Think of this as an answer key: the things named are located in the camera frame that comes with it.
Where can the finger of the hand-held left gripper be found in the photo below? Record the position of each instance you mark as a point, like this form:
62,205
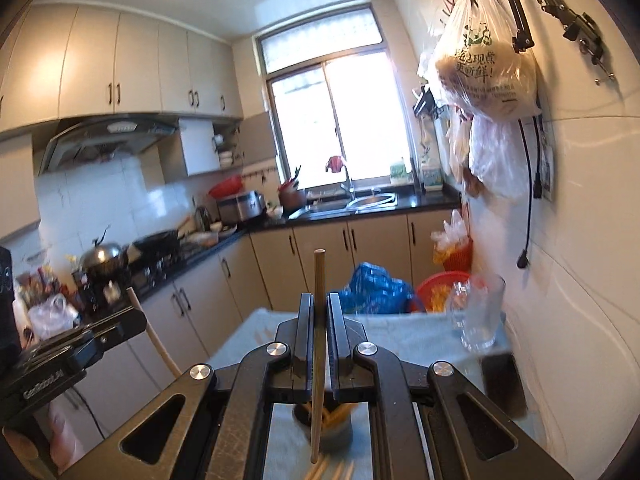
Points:
120,327

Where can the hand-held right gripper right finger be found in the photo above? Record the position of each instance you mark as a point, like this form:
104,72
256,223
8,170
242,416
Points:
336,330

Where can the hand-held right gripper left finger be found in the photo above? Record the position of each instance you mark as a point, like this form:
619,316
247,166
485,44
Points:
305,330

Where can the long bamboo chopstick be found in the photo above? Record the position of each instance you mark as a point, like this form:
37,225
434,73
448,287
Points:
319,280
158,340

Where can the set of bamboo chopsticks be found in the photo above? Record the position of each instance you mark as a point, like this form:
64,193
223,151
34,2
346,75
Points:
336,415

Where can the dark grey chopstick holder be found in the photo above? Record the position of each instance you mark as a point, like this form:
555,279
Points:
332,440

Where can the red pot with utensils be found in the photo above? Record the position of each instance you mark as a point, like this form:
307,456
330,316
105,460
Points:
292,197

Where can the person's left hand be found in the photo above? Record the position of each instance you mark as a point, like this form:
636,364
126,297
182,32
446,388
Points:
67,440

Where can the blue plastic bag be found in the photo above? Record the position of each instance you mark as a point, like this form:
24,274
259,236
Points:
375,290

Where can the gas stove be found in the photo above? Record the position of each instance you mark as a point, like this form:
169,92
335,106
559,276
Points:
150,275

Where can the beige lower cabinets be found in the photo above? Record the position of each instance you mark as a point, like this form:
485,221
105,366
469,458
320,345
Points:
280,260

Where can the steel wok with lid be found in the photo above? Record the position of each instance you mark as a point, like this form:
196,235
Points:
102,255

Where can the black frying pan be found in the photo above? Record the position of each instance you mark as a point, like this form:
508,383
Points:
157,242

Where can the red plastic basket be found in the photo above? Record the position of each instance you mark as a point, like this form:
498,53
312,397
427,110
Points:
435,290

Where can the steel kettle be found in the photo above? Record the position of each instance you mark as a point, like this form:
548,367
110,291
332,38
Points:
202,217

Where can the orange basket with bags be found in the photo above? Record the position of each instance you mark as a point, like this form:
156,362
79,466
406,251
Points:
455,260

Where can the silver rice cooker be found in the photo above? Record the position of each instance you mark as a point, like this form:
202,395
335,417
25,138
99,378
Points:
240,207

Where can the clear glass mug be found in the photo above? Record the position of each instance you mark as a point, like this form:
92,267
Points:
480,320

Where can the metal kitchen faucet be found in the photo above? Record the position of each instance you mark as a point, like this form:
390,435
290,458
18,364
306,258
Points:
348,180

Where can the black kitchen countertop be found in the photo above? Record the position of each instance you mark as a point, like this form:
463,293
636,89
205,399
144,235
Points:
430,201

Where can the red plastic basin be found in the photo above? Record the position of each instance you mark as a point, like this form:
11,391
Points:
225,187

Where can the pink cloth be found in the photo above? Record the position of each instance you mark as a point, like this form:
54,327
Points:
335,164

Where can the smartphone in brown case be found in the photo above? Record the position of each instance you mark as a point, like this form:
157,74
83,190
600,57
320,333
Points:
502,385

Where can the white jug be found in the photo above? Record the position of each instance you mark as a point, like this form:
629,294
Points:
431,175

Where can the open shelf with bowls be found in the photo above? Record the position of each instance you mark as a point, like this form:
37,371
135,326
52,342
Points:
225,160

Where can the range hood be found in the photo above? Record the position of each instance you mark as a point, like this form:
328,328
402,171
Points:
100,135

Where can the kitchen window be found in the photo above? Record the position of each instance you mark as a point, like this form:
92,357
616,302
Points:
365,120

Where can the white plastic bag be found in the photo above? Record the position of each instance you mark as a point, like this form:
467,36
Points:
500,160

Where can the white upper cabinets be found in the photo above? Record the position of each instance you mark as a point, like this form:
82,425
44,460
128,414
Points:
135,65

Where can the bread in printed plastic bag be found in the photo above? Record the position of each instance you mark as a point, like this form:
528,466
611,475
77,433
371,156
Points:
480,75

